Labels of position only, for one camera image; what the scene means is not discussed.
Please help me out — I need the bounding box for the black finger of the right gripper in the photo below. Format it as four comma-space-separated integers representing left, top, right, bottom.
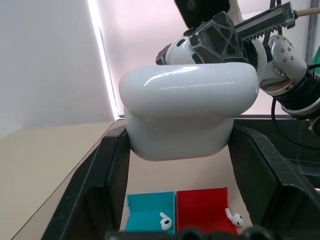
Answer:
154, 45, 174, 67
188, 11, 248, 65

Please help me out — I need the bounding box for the blue plastic tray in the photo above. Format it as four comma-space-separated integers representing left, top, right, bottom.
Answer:
124, 191, 177, 236

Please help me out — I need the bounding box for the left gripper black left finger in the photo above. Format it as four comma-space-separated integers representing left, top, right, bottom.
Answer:
41, 124, 132, 240

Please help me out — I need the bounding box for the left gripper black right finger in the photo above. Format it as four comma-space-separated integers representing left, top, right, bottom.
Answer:
228, 124, 320, 240

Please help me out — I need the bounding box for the white earbud case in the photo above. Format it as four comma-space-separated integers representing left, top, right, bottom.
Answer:
118, 62, 260, 161

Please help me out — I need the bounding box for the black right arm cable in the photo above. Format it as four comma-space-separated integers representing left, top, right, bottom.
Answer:
271, 97, 320, 151

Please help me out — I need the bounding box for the red plastic tray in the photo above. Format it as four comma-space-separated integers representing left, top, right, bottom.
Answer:
176, 186, 240, 236

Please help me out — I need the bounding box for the white earbud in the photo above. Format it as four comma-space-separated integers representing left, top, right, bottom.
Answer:
224, 208, 245, 228
163, 36, 198, 65
159, 211, 174, 231

